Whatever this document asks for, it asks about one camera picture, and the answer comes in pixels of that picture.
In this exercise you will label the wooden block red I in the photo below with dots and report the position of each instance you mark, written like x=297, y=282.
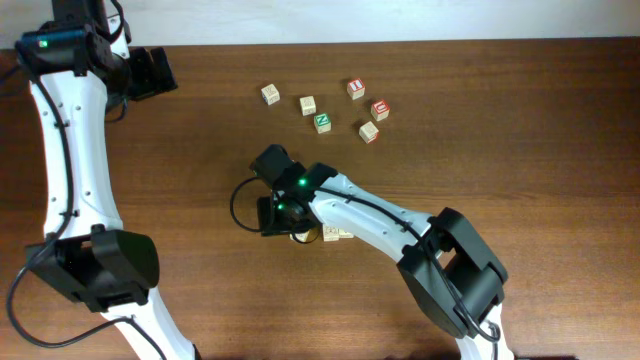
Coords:
x=356, y=88

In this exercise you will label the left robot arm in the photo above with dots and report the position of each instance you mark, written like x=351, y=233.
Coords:
x=80, y=67

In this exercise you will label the wooden block green N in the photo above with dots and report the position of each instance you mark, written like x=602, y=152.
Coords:
x=322, y=123

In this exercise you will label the wooden block red U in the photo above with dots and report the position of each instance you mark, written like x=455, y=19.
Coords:
x=380, y=110

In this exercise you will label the wooden block blue D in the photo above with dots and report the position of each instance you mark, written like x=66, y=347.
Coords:
x=344, y=234

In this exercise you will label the plain wooden block centre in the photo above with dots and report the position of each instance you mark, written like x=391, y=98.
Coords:
x=307, y=105

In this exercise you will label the wooden block letter K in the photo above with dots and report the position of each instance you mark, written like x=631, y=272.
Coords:
x=270, y=94

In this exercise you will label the wooden block pineapple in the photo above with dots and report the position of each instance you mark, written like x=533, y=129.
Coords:
x=330, y=234

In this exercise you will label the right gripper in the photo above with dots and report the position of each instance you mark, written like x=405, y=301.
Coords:
x=268, y=218

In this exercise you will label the wooden block red edge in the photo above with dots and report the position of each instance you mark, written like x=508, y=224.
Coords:
x=368, y=132

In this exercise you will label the wooden block number five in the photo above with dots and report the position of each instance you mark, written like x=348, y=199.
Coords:
x=306, y=237

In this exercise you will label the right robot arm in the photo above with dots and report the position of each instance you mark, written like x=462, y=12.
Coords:
x=455, y=278

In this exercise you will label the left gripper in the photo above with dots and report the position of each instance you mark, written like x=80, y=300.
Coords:
x=149, y=83

